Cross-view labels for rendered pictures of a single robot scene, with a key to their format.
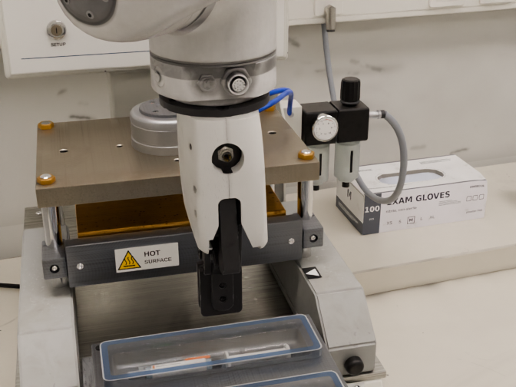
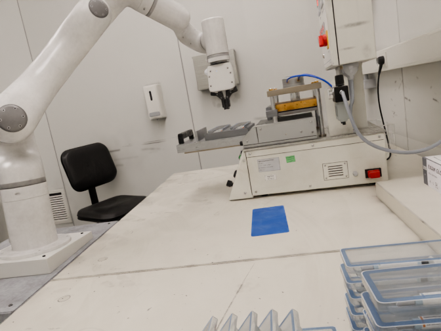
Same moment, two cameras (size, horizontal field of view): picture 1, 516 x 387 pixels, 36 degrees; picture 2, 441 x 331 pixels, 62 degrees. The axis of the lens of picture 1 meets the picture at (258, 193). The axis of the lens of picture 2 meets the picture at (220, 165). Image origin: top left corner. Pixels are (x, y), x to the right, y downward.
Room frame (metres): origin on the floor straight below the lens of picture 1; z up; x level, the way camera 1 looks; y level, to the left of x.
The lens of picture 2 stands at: (1.11, -1.26, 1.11)
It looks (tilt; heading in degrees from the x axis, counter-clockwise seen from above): 10 degrees down; 117
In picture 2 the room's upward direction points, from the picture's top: 10 degrees counter-clockwise
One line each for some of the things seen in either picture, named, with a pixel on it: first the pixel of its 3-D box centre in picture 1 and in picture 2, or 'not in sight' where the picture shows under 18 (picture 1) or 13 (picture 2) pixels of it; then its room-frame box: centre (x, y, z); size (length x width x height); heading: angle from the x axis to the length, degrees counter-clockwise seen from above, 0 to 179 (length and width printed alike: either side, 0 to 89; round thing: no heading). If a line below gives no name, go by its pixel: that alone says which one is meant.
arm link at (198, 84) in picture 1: (214, 71); (218, 59); (0.51, 0.03, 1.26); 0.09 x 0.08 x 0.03; 12
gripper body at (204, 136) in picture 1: (216, 156); (221, 75); (0.52, 0.03, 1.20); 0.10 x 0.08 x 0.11; 12
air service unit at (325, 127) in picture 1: (331, 137); (338, 100); (0.95, -0.09, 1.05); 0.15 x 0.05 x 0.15; 104
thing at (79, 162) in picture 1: (185, 151); (303, 92); (0.80, 0.08, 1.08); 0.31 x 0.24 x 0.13; 104
